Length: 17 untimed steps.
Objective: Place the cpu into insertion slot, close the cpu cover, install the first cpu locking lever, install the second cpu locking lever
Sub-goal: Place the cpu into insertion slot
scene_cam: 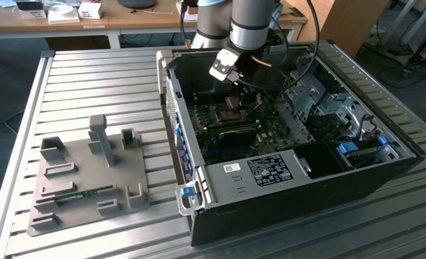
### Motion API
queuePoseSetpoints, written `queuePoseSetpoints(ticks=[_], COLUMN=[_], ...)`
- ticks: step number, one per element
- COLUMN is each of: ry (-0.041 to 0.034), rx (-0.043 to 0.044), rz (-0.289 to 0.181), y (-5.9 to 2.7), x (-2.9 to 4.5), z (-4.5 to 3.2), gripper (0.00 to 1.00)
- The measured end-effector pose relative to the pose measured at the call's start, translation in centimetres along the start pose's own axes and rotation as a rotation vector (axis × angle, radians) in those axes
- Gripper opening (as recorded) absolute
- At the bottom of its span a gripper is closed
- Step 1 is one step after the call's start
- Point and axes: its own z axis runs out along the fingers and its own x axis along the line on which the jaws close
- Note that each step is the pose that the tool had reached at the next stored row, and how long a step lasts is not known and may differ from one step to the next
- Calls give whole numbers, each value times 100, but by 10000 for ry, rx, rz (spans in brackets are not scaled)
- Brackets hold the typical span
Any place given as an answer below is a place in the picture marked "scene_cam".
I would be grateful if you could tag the black expansion card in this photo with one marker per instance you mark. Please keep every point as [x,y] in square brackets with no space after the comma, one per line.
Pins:
[236,139]

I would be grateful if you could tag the wooden desk white frame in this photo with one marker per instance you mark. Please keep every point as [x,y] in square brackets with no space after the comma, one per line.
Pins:
[4,24]
[144,19]

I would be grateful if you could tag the blue case latch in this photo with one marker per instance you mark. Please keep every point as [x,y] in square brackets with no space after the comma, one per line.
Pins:
[187,192]

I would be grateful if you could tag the grey parts rack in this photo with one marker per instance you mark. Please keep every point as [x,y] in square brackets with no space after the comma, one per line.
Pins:
[91,172]

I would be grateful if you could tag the CPU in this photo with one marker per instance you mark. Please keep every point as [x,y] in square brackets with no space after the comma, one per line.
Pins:
[232,102]

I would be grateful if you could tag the white box black label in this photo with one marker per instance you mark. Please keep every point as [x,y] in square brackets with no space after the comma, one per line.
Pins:
[32,14]
[91,12]

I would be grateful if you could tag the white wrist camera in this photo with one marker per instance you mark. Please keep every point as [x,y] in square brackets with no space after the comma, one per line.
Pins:
[223,64]

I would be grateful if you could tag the blue disk carrier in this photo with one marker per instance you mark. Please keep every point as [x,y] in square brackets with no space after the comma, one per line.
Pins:
[347,148]

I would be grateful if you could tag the wooden cabinet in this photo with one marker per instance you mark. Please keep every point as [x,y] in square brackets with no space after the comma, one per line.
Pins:
[352,24]

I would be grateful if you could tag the green RAM stick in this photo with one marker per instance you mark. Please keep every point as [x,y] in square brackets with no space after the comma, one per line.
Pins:
[87,193]
[234,126]

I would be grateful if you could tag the green motherboard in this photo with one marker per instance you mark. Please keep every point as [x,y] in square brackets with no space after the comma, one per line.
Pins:
[270,126]

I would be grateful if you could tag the black open PC case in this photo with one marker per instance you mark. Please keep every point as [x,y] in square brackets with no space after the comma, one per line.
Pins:
[288,215]

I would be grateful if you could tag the pale blue teach pendant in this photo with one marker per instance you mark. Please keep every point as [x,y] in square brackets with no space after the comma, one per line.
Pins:
[278,16]

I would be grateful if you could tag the metal drive cage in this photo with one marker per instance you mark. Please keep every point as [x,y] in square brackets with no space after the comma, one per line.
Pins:
[299,93]

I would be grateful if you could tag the grey power supply unit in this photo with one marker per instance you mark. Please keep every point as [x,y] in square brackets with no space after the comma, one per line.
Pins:
[231,183]

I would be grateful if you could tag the dark round pad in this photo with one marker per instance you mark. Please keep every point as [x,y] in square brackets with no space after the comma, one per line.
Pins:
[137,3]

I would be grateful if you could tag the white round holder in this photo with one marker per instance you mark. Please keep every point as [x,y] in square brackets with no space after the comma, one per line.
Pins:
[63,16]

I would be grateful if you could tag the CPU socket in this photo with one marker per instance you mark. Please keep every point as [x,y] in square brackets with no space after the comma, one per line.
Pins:
[223,114]

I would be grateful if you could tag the blue plastic tab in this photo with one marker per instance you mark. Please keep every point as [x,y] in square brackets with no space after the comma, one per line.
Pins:
[382,141]

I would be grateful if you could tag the small cardboard box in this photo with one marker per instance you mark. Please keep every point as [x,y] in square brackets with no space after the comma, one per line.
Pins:
[192,10]

